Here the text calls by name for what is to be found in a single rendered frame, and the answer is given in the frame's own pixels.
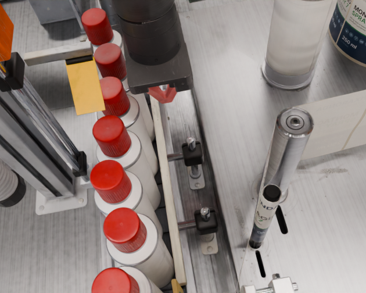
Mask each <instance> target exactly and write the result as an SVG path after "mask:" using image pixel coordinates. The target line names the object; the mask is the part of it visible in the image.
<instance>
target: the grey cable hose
mask: <svg viewBox="0 0 366 293"><path fill-rule="evenodd" d="M25 193H26V184H25V182H24V178H23V177H22V176H20V175H19V174H18V173H16V172H15V171H14V170H11V169H9V168H8V167H7V166H5V165H4V164H3V163H2V162H1V161H0V207H4V208H7V207H11V206H14V205H15V204H17V203H19V202H20V201H21V200H22V198H23V197H24V195H25Z"/></svg>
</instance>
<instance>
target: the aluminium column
mask: <svg viewBox="0 0 366 293"><path fill-rule="evenodd" d="M0 101H1V102H2V103H3V105H4V106H5V107H6V108H7V109H8V111H10V113H11V114H12V115H13V116H14V118H15V119H16V120H17V121H18V122H19V123H20V125H21V126H22V127H23V128H24V129H25V131H26V132H27V133H28V135H29V136H30V137H31V138H32V139H33V140H34V141H33V140H32V139H31V138H30V137H29V136H28V135H27V134H26V133H25V132H24V130H23V129H22V128H21V127H20V126H19V125H18V124H17V123H16V122H15V121H14V119H13V118H12V117H11V116H10V115H9V113H8V112H7V111H6V110H5V109H4V108H3V107H2V106H1V105H0V158H1V159H2V160H3V161H4V162H5V163H6V164H7V165H9V166H10V167H11V168H12V169H13V170H14V171H15V172H17V173H18V174H19V175H20V176H22V177H23V178H24V179H25V180H26V181H27V182H28V183H30V184H31V185H32V186H33V187H34V188H35V189H36V190H37V191H39V192H40V193H41V194H42V195H43V196H44V197H45V198H47V199H48V200H49V201H50V200H54V199H60V198H66V197H70V196H74V174H73V173H72V169H71V168H70V167H69V166H68V165H67V163H66V162H65V161H64V160H63V159H62V158H61V156H60V155H59V154H58V153H57V152H56V151H55V149H54V148H53V146H52V145H51V144H50V143H49V142H48V141H47V139H46V138H45V137H44V136H43V135H42V134H41V132H40V131H39V129H37V128H36V126H35V125H34V124H33V122H32V121H31V120H30V119H29V118H28V117H27V115H26V114H25V113H24V112H23V111H22V109H21V108H20V107H19V105H18V104H17V103H16V102H15V101H14V100H13V98H12V97H11V96H10V95H9V94H8V92H2V91H1V90H0ZM35 143H36V144H37V145H38V146H37V145H36V144H35ZM40 148H41V149H42V151H41V150H40ZM45 154H46V155H47V156H48V157H47V156H46V155H45ZM50 160H51V161H52V162H53V163H54V164H55V165H56V166H57V167H58V168H59V169H60V170H61V171H62V172H63V173H64V174H65V175H66V177H67V178H68V179H69V180H70V181H71V182H72V183H71V182H70V181H69V180H68V179H67V178H66V177H65V176H64V175H63V174H62V173H61V172H60V170H59V169H58V168H57V167H56V166H55V165H54V164H53V163H52V162H51V161H50Z"/></svg>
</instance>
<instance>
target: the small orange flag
mask: <svg viewBox="0 0 366 293"><path fill-rule="evenodd" d="M65 64H66V69H67V74H68V77H69V82H70V86H71V91H72V95H73V100H74V104H75V108H76V113H77V115H83V114H87V113H92V112H98V111H103V110H105V104H104V101H103V95H102V90H101V85H100V82H99V76H98V71H97V68H96V63H95V58H94V56H93V55H87V56H80V57H77V58H71V59H65Z"/></svg>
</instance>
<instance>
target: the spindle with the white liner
mask: <svg viewBox="0 0 366 293"><path fill-rule="evenodd" d="M336 3H337V0H274V8H273V14H272V19H271V25H270V34H269V38H268V44H267V49H266V52H265V61H264V63H263V67H262V71H263V75H264V77H265V79H266V80H267V81H268V82H269V83H270V84H271V85H273V86H275V87H277V88H280V89H283V90H296V89H299V88H302V87H304V86H306V85H307V84H308V83H309V82H310V81H311V80H312V79H313V76H314V72H315V67H316V65H317V62H318V56H319V54H320V51H321V47H322V44H323V42H324V38H325V36H326V33H327V31H328V27H329V24H330V21H331V18H332V15H333V13H334V10H335V7H336Z"/></svg>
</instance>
